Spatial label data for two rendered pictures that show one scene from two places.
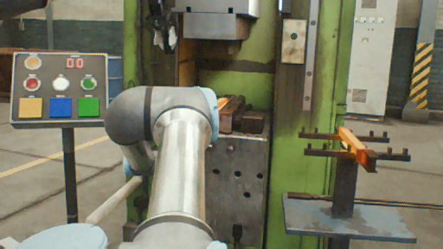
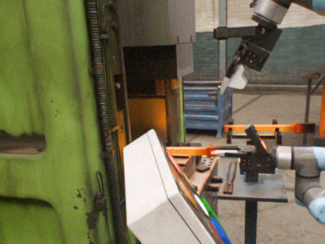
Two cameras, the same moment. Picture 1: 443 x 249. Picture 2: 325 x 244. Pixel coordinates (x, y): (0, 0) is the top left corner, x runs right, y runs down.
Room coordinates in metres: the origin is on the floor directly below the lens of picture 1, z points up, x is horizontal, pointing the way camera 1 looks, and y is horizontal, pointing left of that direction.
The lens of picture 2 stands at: (1.46, 1.19, 1.39)
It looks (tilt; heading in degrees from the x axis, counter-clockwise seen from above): 19 degrees down; 276
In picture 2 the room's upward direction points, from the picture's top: 3 degrees counter-clockwise
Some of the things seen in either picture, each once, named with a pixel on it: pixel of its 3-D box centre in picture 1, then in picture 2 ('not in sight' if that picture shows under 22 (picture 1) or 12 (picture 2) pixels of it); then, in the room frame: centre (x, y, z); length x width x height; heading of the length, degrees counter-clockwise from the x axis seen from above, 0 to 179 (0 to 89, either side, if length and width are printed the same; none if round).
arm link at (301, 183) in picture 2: not in sight; (308, 190); (1.16, 0.13, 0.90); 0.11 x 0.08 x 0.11; 94
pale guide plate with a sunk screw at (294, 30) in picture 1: (293, 41); (174, 67); (1.62, -0.27, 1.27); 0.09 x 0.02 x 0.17; 80
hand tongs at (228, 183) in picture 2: (370, 201); (232, 169); (1.37, -0.55, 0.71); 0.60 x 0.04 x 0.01; 83
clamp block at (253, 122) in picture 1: (253, 122); (185, 152); (1.58, -0.12, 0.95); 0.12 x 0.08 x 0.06; 170
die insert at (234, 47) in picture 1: (226, 45); (118, 84); (1.79, 0.00, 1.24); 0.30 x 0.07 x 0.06; 170
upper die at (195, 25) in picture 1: (219, 27); (124, 61); (1.75, 0.03, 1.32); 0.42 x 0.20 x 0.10; 170
